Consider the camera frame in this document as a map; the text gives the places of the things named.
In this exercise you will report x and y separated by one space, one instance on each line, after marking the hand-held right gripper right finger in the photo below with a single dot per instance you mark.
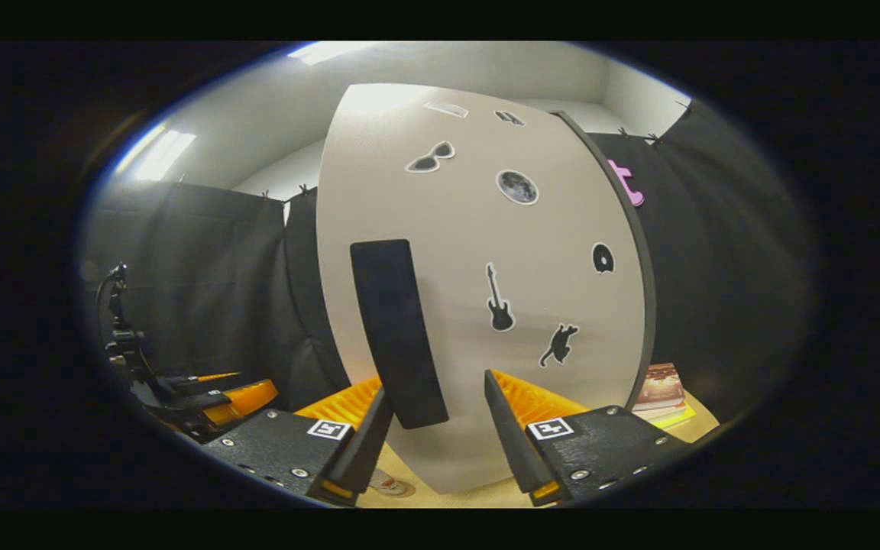
512 435

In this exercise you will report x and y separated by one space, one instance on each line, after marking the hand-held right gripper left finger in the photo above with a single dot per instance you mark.
367 443

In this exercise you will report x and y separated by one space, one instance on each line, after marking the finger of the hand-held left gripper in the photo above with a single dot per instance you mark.
245 401
211 377

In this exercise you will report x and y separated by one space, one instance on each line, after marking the clear plastic bottle red label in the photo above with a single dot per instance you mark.
388 472

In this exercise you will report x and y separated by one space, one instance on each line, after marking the grey cabinet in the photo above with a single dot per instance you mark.
648 275

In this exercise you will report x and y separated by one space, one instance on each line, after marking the white cabinet door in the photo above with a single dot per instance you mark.
455 229

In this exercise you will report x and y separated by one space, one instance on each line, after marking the brown cover book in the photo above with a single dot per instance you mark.
661 386

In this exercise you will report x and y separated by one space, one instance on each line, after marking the yellow book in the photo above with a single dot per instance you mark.
677 418

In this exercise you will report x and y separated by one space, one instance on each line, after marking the black backdrop cloth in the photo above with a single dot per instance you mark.
715 267

